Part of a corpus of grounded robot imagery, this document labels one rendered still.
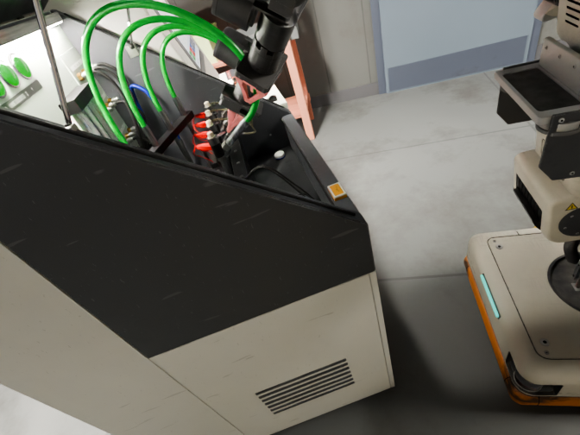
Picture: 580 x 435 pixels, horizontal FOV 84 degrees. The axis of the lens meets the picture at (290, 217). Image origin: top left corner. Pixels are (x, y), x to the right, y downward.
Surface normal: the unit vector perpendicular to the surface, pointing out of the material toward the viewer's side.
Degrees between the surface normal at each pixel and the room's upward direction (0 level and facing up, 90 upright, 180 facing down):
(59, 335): 90
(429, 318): 0
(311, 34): 90
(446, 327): 0
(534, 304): 0
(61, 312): 90
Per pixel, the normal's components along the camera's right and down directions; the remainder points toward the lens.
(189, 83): 0.23, 0.60
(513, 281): -0.27, -0.72
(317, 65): -0.11, 0.69
